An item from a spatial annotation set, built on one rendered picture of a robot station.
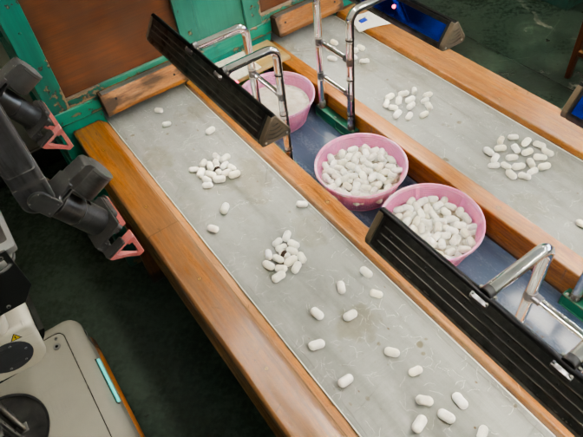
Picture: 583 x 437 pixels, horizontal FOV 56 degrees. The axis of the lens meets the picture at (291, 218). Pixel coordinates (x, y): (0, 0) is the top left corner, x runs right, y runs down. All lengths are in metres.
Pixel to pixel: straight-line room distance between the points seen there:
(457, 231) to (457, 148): 0.32
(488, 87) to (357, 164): 0.51
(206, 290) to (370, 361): 0.42
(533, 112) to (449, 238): 0.54
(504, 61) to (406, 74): 1.53
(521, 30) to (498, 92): 1.88
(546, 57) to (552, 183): 1.95
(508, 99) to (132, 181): 1.17
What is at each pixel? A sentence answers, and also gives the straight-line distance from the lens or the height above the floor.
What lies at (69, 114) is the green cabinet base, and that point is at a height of 0.82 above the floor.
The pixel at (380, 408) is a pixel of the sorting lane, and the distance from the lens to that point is 1.21.
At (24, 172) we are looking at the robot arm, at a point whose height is 1.28.
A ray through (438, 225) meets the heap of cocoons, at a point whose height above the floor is 0.75.
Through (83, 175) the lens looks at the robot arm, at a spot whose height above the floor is 1.21.
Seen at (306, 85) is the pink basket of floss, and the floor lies 0.75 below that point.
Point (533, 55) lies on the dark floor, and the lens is 3.54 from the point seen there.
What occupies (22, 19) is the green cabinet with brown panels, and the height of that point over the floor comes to 1.15.
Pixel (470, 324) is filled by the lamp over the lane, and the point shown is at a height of 1.07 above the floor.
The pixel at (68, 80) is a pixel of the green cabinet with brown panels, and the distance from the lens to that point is 1.89.
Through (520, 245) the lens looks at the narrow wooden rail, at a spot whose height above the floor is 0.73.
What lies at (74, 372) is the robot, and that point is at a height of 0.28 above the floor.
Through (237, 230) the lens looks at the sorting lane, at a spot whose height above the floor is 0.74.
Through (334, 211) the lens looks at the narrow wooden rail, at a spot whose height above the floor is 0.76.
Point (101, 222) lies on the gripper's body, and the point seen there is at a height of 1.10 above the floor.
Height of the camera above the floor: 1.86
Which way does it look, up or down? 49 degrees down
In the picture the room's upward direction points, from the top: 8 degrees counter-clockwise
